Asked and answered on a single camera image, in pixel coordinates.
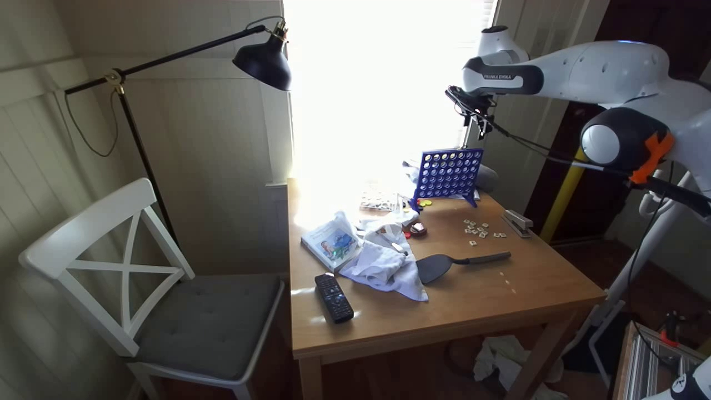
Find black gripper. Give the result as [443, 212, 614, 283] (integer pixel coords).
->
[464, 89, 497, 142]

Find blue connect four grid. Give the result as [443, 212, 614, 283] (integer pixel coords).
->
[406, 148, 487, 213]

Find gray pillow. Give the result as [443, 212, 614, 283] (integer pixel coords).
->
[473, 163, 503, 196]

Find gray stapler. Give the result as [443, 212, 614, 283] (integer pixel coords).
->
[504, 209, 536, 240]

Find scattered beige small pieces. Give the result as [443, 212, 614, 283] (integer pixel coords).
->
[461, 216, 512, 249]

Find yellow pole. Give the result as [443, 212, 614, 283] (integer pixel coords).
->
[540, 144, 593, 244]

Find window with white blinds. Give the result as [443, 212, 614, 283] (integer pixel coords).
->
[283, 0, 501, 225]

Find black spatula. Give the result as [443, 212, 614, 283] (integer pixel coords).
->
[415, 252, 513, 288]

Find wooden table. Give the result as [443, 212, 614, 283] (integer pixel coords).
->
[287, 181, 608, 400]

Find white and blue book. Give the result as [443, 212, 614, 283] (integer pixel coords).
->
[297, 209, 363, 274]

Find white tripod with black bar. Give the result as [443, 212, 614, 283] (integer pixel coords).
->
[585, 169, 711, 392]

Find black remote control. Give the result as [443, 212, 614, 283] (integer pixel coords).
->
[313, 272, 356, 328]

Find black floor lamp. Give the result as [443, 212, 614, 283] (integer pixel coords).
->
[63, 16, 294, 248]

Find white crumpled floor cloth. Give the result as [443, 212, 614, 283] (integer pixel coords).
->
[472, 333, 570, 400]

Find wooden crate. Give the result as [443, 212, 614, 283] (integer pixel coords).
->
[611, 319, 711, 400]

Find white chair with gray cushion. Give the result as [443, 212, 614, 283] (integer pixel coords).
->
[17, 175, 288, 400]

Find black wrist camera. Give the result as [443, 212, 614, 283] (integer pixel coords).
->
[445, 85, 480, 116]

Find black cable bundle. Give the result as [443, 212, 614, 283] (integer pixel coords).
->
[484, 118, 711, 219]

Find orange cable clip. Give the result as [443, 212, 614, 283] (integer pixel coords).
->
[628, 132, 678, 188]

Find orange-handled tool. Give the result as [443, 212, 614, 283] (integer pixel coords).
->
[660, 310, 688, 352]

